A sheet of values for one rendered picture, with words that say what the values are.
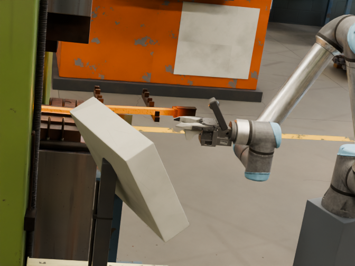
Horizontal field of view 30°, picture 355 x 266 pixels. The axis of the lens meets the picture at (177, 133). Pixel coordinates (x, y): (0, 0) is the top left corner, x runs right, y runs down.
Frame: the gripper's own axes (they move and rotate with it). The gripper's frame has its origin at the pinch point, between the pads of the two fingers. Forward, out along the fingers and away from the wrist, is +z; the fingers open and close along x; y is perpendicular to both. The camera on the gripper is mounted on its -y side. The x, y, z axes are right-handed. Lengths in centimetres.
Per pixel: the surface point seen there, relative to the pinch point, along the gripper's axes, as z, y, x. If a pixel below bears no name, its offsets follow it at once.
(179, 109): -5.0, 7.2, 34.3
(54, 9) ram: 44, -37, -17
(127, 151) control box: 22, -17, -73
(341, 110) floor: -206, 100, 355
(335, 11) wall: -342, 74, 788
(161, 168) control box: 13, -13, -72
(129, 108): 15.1, 7.7, 30.9
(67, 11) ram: 40, -37, -17
